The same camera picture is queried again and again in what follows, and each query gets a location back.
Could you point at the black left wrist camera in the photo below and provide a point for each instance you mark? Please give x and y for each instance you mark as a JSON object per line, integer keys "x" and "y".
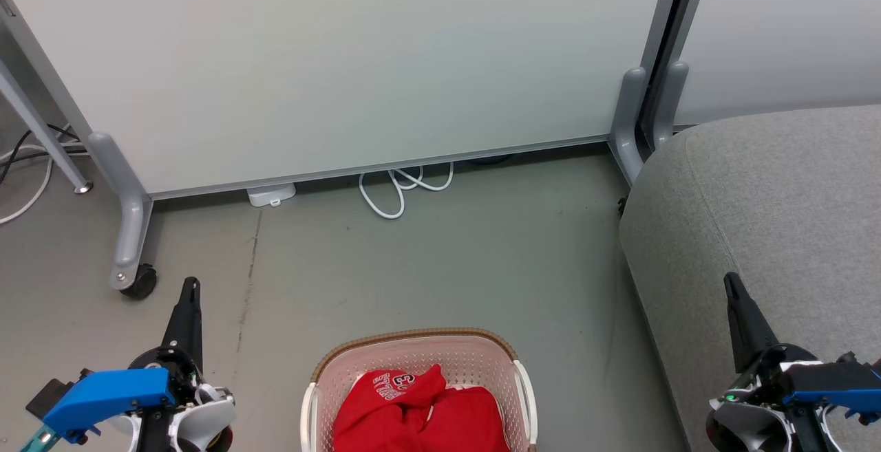
{"x": 49, "y": 398}

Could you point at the grey metal table leg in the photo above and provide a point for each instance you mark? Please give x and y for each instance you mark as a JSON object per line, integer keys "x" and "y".
{"x": 41, "y": 128}

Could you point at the wide white partition panel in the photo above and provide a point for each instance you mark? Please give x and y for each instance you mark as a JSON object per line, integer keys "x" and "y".
{"x": 344, "y": 60}

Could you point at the red shirt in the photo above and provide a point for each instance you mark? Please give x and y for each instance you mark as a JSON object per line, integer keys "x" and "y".
{"x": 447, "y": 419}

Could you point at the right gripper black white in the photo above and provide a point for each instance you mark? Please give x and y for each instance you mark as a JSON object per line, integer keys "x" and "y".
{"x": 747, "y": 417}

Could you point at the beige perforated laundry basket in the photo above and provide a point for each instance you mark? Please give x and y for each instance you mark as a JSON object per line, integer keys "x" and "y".
{"x": 413, "y": 358}

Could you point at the small white adapter box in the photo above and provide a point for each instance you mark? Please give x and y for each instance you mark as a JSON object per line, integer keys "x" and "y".
{"x": 270, "y": 194}

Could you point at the grey fabric sofa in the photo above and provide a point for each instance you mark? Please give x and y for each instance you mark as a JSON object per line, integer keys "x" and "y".
{"x": 791, "y": 218}

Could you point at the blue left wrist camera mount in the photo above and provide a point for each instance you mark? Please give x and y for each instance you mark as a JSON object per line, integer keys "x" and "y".
{"x": 110, "y": 393}

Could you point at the narrow white partition panel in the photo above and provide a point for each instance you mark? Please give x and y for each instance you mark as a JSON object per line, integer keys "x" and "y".
{"x": 791, "y": 25}

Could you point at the black caster wheel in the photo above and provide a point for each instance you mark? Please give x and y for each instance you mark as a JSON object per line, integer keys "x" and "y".
{"x": 141, "y": 282}

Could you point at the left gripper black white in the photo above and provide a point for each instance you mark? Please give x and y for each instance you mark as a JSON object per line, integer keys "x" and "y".
{"x": 203, "y": 417}

